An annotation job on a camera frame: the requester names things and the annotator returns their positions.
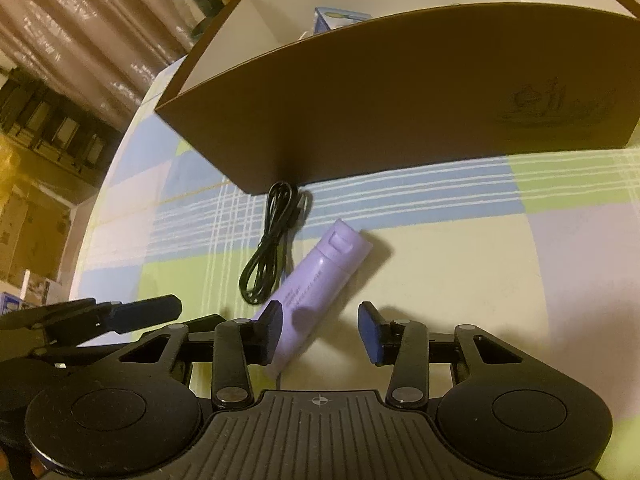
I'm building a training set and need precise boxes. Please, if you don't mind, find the purple lotion tube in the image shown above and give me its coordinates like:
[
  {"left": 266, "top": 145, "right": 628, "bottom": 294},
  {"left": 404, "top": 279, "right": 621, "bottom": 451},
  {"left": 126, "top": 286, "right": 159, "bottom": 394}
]
[{"left": 266, "top": 220, "right": 372, "bottom": 379}]

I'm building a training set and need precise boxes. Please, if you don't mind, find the black cable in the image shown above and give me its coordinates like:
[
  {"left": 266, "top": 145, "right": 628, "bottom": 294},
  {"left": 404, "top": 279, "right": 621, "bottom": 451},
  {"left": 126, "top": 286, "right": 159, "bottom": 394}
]
[{"left": 238, "top": 180, "right": 314, "bottom": 306}]

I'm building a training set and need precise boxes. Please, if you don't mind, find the blue white medicine box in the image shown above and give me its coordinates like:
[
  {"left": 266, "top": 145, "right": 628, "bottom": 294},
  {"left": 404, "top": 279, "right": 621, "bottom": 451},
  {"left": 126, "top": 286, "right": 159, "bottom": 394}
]
[{"left": 312, "top": 6, "right": 371, "bottom": 35}]

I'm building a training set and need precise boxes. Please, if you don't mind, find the cardboard boxes stack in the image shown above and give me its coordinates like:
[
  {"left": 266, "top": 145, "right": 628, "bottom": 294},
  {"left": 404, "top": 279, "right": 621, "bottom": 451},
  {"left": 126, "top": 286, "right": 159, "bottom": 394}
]
[{"left": 0, "top": 134, "right": 74, "bottom": 316}]

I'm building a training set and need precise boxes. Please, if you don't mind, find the checkered tablecloth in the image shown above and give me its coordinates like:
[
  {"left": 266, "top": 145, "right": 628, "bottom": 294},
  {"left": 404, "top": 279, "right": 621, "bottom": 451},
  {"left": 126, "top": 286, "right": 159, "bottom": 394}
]
[{"left": 72, "top": 70, "right": 639, "bottom": 440}]

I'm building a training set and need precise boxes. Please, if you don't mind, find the dark wooden shelf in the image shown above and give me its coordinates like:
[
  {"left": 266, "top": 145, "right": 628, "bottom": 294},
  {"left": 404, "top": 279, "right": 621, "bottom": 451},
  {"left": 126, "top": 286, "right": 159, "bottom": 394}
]
[{"left": 1, "top": 67, "right": 124, "bottom": 205}]

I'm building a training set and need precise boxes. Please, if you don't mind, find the brown cardboard storage box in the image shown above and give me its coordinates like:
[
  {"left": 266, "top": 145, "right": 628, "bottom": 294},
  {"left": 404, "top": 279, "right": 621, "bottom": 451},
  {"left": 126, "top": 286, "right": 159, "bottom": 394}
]
[{"left": 156, "top": 0, "right": 639, "bottom": 194}]

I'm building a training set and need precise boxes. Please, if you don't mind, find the patterned brown curtain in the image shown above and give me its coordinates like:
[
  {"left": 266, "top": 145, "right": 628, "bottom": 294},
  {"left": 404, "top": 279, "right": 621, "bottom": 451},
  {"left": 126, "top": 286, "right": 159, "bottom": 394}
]
[{"left": 1, "top": 0, "right": 193, "bottom": 130}]

